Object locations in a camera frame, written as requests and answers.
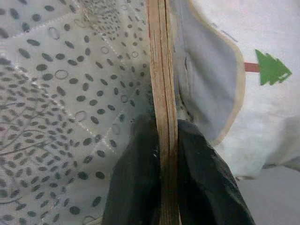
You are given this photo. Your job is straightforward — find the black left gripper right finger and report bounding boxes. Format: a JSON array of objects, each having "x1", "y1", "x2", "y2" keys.
[{"x1": 177, "y1": 119, "x2": 256, "y2": 225}]

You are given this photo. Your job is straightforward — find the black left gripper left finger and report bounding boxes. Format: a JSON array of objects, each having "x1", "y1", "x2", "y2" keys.
[{"x1": 102, "y1": 116, "x2": 163, "y2": 225}]

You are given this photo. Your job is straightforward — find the colourful children's book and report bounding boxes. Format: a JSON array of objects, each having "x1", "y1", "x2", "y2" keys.
[{"x1": 145, "y1": 0, "x2": 183, "y2": 225}]

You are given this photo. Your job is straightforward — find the white pillow green tree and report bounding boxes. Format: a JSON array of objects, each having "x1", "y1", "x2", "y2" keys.
[{"x1": 168, "y1": 0, "x2": 300, "y2": 181}]

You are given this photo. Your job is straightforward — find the white quilted mattress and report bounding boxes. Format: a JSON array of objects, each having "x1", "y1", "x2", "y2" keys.
[{"x1": 0, "y1": 0, "x2": 162, "y2": 225}]

